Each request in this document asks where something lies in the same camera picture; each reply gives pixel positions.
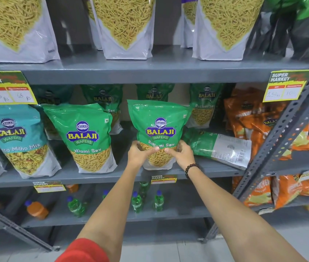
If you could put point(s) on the person's left hand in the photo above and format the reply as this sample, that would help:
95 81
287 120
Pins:
136 156

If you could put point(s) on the person's left forearm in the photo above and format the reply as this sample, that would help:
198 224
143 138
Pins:
110 210

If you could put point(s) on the person's left thumb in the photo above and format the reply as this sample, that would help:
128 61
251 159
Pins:
151 151

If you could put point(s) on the orange drink bottle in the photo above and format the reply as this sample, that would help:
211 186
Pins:
72 188
37 210

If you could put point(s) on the white yellow snack packet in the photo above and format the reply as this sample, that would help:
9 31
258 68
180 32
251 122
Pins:
12 24
188 21
225 24
91 21
124 24

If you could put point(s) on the person's right thumb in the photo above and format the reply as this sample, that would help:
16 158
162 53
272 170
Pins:
171 151

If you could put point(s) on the green sev snack pouch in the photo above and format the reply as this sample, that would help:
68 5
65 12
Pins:
158 117

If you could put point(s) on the group of green snack packets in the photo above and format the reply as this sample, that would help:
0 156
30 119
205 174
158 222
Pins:
83 120

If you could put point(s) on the person's right hand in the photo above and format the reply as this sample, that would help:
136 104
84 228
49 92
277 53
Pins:
184 156

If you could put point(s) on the green soda bottle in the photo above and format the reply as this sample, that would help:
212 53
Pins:
144 189
136 203
158 201
75 207
105 194

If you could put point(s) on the red shirt sleeve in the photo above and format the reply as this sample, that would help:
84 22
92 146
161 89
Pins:
83 252

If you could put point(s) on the grey metal shelf rack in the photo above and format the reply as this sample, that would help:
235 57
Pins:
302 160
143 70

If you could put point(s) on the small yellow price tag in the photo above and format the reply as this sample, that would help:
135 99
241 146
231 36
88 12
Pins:
164 179
49 186

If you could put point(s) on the large yellow price tag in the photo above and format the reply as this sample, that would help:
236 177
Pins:
287 85
4 87

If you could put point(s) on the person's right forearm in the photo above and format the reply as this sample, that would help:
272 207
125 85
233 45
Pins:
225 210

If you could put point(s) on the pile of orange snack packets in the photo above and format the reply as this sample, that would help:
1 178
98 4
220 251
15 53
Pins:
252 117
285 188

